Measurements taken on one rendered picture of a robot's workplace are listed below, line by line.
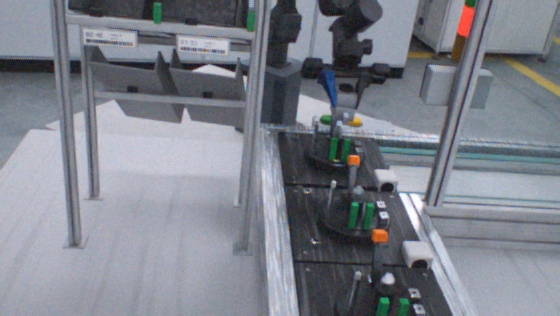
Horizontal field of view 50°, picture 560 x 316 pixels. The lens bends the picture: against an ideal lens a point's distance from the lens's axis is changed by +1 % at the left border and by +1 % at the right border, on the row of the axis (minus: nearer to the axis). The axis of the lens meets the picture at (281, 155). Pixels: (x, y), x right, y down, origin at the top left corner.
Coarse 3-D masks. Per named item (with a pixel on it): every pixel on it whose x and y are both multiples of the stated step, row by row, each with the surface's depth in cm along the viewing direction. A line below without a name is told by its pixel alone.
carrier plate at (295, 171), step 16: (288, 144) 138; (304, 144) 138; (368, 144) 142; (288, 160) 131; (304, 160) 132; (368, 160) 135; (384, 160) 136; (288, 176) 125; (304, 176) 125; (320, 176) 126; (336, 176) 127; (368, 176) 128
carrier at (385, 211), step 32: (288, 192) 119; (320, 192) 120; (352, 192) 109; (384, 192) 123; (288, 224) 112; (320, 224) 109; (352, 224) 106; (384, 224) 109; (320, 256) 102; (352, 256) 103; (384, 256) 104; (416, 256) 101
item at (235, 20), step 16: (176, 0) 100; (192, 0) 100; (208, 0) 100; (224, 0) 100; (240, 0) 102; (176, 16) 100; (192, 16) 100; (208, 16) 100; (224, 16) 100; (240, 16) 104
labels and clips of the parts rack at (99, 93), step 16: (96, 16) 94; (160, 16) 95; (96, 32) 95; (112, 32) 95; (128, 32) 95; (176, 48) 97; (192, 48) 97; (208, 48) 97; (224, 48) 98; (96, 96) 119; (112, 96) 119; (128, 96) 119; (144, 96) 119; (160, 96) 120; (176, 96) 120; (192, 96) 121; (208, 96) 121
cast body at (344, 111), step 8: (336, 88) 126; (344, 88) 125; (352, 88) 125; (336, 96) 124; (344, 96) 124; (352, 96) 124; (336, 104) 125; (344, 104) 125; (352, 104) 125; (336, 112) 125; (344, 112) 125; (352, 112) 125; (336, 120) 126; (344, 120) 124; (352, 120) 126
